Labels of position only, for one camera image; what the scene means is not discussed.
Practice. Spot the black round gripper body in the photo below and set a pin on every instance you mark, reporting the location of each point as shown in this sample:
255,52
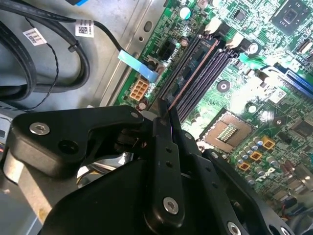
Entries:
110,208

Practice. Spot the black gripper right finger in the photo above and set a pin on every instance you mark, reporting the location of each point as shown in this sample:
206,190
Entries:
220,186

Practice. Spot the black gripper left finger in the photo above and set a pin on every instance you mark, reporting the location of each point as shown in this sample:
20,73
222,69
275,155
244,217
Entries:
49,144

